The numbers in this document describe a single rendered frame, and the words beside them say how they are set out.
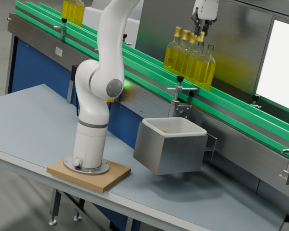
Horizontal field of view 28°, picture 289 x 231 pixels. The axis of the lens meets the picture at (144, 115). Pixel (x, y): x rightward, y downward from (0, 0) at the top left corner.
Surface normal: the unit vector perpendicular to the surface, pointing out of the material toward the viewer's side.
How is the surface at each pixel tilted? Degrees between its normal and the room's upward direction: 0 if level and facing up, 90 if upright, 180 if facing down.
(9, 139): 0
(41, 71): 90
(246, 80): 90
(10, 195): 0
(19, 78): 90
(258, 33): 90
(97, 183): 1
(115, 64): 62
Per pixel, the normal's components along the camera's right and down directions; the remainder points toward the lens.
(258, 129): -0.81, 0.03
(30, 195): 0.18, -0.94
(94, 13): -0.48, 0.18
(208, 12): 0.52, 0.42
